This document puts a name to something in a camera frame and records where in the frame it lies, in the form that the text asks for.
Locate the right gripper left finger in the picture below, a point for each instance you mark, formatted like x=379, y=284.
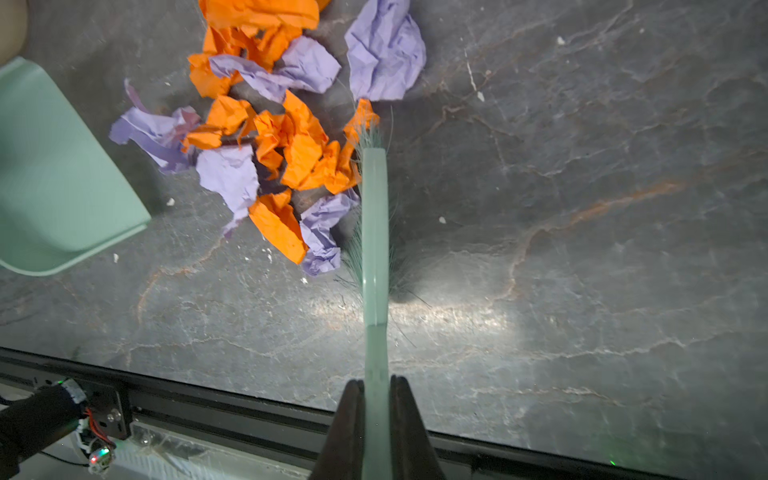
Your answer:
x=341, y=457

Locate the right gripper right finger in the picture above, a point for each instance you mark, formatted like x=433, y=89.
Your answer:
x=413, y=456

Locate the mint green hand brush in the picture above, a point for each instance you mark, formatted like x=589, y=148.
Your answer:
x=368, y=258

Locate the mint green dustpan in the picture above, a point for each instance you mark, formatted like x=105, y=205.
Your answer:
x=63, y=199

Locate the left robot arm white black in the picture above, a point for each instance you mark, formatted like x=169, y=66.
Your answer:
x=30, y=425

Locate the orange paper scrap back centre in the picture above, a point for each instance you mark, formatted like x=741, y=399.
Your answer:
x=324, y=254

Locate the small orange scrap front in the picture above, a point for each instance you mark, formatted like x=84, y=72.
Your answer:
x=273, y=215

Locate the large orange paper scrap front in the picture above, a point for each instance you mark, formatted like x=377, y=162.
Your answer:
x=294, y=147

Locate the purple paper scrap front left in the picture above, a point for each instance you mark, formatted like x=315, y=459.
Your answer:
x=230, y=172

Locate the orange paper scrap beside purple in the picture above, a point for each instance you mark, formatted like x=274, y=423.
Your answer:
x=228, y=120

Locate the purple paper scrap back left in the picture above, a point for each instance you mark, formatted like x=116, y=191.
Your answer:
x=160, y=136

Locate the purple paper scrap back right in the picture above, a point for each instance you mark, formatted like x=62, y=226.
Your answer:
x=306, y=65

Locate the large purple paper scrap front right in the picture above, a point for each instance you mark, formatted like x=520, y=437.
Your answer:
x=385, y=51

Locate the orange paper scrap near bin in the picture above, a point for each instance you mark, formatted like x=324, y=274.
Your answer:
x=259, y=31

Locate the cream trash bin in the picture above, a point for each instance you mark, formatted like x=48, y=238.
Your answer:
x=13, y=28

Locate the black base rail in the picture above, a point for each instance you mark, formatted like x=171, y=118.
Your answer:
x=274, y=430

